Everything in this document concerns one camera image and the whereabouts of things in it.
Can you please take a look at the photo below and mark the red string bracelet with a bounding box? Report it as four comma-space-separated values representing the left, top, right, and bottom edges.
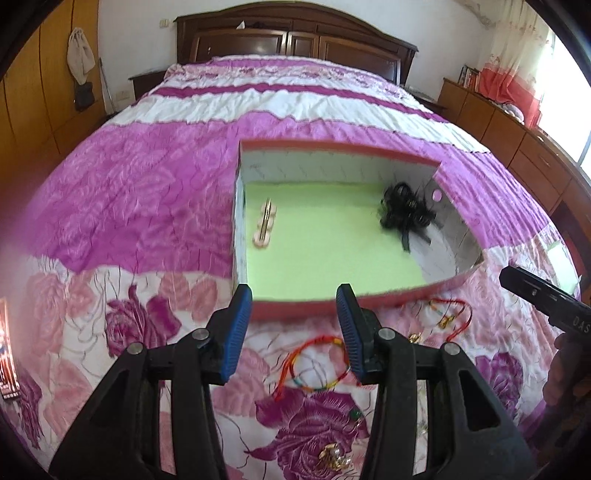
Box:
427, 298, 474, 343

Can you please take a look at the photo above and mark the multicolour string bracelet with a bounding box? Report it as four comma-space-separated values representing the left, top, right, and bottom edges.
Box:
272, 335, 352, 401

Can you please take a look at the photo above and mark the pink hair clip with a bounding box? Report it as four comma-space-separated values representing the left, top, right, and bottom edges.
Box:
252, 198, 276, 249

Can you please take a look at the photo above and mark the black feather hair accessory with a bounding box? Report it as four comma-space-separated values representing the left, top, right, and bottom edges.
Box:
380, 182, 443, 253

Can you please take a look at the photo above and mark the green bead jewelry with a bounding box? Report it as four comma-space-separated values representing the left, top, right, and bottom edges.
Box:
349, 408, 363, 424

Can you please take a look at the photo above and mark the red cardboard jewelry box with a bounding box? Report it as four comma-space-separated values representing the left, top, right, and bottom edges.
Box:
232, 140, 484, 321

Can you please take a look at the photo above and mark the right hand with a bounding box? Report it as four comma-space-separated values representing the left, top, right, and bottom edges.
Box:
542, 333, 590, 417

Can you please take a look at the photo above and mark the small gold charm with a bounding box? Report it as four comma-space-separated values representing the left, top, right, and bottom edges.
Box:
409, 333, 422, 344

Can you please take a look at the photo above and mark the gold pearl earring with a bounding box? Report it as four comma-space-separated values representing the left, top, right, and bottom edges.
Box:
318, 443, 352, 472

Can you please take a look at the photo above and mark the wooden side cabinet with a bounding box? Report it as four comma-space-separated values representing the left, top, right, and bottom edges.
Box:
438, 78, 590, 260

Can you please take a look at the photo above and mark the pink floral bedspread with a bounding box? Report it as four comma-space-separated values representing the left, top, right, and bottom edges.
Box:
1, 55, 578, 479

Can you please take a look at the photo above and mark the red white curtain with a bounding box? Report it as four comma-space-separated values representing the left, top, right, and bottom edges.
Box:
478, 17, 550, 128

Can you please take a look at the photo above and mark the left wooden nightstand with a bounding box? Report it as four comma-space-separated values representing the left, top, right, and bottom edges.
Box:
129, 70, 166, 100

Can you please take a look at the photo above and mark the small black hanging bag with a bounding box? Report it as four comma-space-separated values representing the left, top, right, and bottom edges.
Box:
74, 81, 95, 112

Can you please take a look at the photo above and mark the orange wooden wardrobe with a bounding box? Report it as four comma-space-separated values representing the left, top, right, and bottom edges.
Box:
1, 1, 106, 193

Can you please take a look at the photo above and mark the beige hanging cloth bag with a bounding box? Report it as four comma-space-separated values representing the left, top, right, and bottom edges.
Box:
66, 27, 96, 85

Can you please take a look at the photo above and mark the dark wooden headboard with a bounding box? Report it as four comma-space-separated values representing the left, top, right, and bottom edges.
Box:
175, 1, 418, 86

